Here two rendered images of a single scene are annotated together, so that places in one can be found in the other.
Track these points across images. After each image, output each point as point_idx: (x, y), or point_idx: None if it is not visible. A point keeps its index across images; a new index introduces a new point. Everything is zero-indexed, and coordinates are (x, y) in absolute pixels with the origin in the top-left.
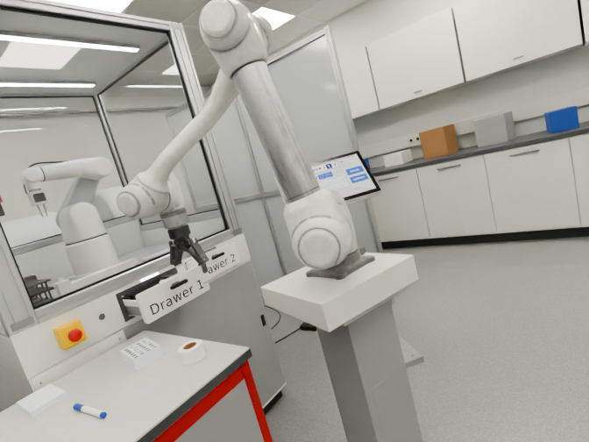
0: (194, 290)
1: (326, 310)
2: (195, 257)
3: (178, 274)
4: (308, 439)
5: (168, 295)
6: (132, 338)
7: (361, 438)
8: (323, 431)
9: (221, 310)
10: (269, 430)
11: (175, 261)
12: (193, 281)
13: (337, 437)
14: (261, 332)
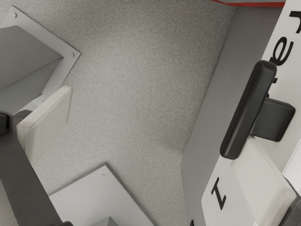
0: (229, 161)
1: None
2: (6, 169)
3: (268, 158)
4: (128, 92)
5: (291, 67)
6: None
7: (11, 47)
8: (115, 104)
9: None
10: (182, 102)
11: (295, 220)
12: (234, 192)
13: (97, 97)
14: (194, 207)
